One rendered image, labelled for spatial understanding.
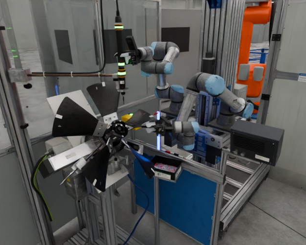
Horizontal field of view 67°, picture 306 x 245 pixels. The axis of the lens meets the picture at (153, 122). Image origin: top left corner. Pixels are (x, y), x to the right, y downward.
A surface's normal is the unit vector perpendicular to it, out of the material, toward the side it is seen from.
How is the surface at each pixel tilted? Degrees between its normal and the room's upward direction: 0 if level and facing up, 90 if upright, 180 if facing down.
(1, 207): 90
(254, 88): 90
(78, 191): 90
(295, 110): 90
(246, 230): 0
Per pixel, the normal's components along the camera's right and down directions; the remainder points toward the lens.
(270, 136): -0.18, -0.81
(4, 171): 0.78, 0.24
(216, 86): 0.44, 0.27
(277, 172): -0.63, 0.31
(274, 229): -0.01, -0.92
